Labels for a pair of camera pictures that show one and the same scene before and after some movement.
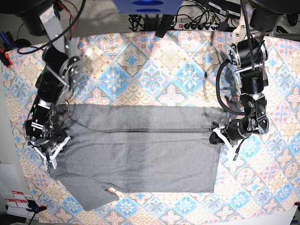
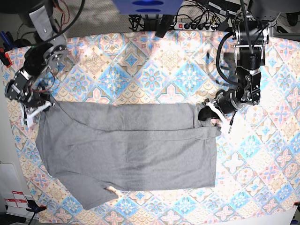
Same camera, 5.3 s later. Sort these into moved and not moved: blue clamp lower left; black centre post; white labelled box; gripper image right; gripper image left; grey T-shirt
Moved: gripper image right; gripper image left
Not moved: black centre post; white labelled box; grey T-shirt; blue clamp lower left
